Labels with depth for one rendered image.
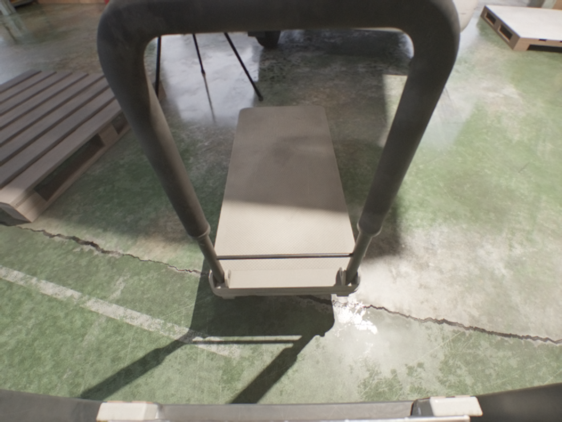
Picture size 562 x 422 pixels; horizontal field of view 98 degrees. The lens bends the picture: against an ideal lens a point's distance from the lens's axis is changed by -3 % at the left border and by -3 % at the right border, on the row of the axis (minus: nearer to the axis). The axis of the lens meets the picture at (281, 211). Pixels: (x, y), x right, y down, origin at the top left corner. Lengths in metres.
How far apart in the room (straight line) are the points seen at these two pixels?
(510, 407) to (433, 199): 0.90
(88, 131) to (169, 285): 0.95
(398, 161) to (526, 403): 0.30
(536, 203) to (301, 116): 1.04
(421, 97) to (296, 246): 0.49
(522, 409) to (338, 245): 0.46
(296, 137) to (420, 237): 0.60
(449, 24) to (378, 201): 0.23
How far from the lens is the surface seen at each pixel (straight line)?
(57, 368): 1.03
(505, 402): 0.45
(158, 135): 0.35
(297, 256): 0.56
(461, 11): 2.07
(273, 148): 1.00
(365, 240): 0.51
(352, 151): 1.35
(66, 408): 0.44
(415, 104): 0.33
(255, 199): 0.81
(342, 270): 0.64
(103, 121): 1.64
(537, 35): 3.29
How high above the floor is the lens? 0.80
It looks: 50 degrees down
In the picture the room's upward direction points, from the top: 2 degrees counter-clockwise
